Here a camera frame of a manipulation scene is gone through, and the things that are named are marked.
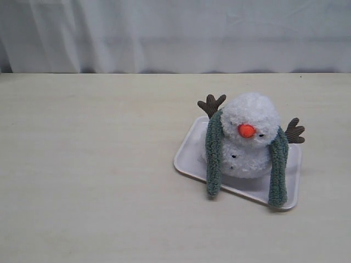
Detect green knitted scarf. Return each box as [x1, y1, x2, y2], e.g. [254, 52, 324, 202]
[203, 113, 288, 207]

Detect white background curtain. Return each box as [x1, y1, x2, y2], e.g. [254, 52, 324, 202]
[1, 1, 350, 73]

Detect white rectangular plastic tray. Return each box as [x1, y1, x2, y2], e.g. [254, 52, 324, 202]
[173, 116, 302, 211]

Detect white plush snowman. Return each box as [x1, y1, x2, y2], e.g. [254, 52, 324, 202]
[197, 92, 306, 180]

